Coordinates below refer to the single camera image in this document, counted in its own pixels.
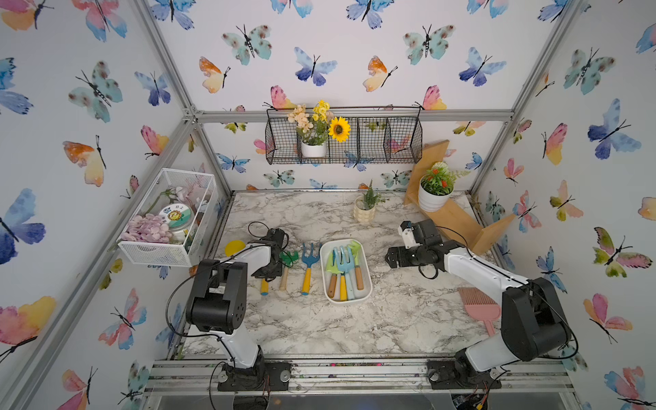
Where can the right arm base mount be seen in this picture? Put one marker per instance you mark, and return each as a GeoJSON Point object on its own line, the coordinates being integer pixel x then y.
{"type": "Point", "coordinates": [456, 375]}

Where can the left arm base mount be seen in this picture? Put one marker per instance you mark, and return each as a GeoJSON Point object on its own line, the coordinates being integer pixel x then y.
{"type": "Point", "coordinates": [264, 376]}

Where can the white pot with flowers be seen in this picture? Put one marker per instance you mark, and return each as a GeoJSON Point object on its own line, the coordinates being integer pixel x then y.
{"type": "Point", "coordinates": [317, 127]}

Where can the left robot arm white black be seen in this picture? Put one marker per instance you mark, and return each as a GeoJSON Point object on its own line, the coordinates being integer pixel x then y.
{"type": "Point", "coordinates": [218, 300]}

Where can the small woven pot plant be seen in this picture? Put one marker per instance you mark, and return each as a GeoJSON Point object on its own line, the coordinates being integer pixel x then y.
{"type": "Point", "coordinates": [366, 205]}

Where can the wooden stand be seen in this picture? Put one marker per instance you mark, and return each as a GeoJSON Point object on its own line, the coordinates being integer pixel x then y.
{"type": "Point", "coordinates": [480, 239]}

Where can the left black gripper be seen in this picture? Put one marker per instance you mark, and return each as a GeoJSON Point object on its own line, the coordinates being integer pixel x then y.
{"type": "Point", "coordinates": [278, 272]}

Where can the white mesh wall basket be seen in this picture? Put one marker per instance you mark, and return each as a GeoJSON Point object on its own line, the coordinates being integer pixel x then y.
{"type": "Point", "coordinates": [196, 190]}

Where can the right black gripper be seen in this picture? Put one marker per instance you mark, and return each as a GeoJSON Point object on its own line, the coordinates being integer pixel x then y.
{"type": "Point", "coordinates": [401, 259]}

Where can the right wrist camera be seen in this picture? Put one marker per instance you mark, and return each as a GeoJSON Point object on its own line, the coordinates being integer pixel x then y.
{"type": "Point", "coordinates": [407, 235]}

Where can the white storage box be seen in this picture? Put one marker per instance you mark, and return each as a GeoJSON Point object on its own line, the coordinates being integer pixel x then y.
{"type": "Point", "coordinates": [360, 295]}

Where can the yellow bottle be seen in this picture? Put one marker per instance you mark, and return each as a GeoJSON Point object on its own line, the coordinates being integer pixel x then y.
{"type": "Point", "coordinates": [234, 247]}

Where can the green fork wooden handle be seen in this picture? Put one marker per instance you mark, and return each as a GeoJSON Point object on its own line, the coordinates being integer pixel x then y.
{"type": "Point", "coordinates": [334, 276]}

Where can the pink hand brush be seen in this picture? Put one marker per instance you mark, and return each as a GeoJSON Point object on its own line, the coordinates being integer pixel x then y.
{"type": "Point", "coordinates": [481, 307]}

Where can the green rake wooden handle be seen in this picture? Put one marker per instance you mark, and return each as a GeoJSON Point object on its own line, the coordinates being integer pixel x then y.
{"type": "Point", "coordinates": [288, 260]}

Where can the green shovel wooden handle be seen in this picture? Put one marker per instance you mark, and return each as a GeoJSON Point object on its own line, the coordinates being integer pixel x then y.
{"type": "Point", "coordinates": [355, 248]}

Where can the white pot red green plant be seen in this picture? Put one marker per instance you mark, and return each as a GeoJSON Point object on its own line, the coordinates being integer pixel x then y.
{"type": "Point", "coordinates": [437, 185]}

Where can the blue rake yellow handle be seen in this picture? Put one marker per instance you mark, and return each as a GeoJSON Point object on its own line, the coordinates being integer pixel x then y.
{"type": "Point", "coordinates": [341, 281]}

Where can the light blue fork pale handle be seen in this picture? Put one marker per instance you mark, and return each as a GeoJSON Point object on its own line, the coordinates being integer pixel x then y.
{"type": "Point", "coordinates": [347, 268]}

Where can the round tin in basket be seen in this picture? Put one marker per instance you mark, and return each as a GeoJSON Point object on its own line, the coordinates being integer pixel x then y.
{"type": "Point", "coordinates": [178, 216]}

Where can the pink purple flowers bunch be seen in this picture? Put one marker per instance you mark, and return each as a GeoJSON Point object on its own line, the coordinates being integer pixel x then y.
{"type": "Point", "coordinates": [150, 228]}

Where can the teal shovel yellow handle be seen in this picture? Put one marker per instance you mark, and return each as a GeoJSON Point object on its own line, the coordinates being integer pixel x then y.
{"type": "Point", "coordinates": [264, 290]}

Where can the black wire wall basket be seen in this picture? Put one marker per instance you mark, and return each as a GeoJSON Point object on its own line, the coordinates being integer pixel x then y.
{"type": "Point", "coordinates": [380, 137]}

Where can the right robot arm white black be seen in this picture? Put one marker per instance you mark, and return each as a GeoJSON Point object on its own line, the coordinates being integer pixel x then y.
{"type": "Point", "coordinates": [533, 322]}

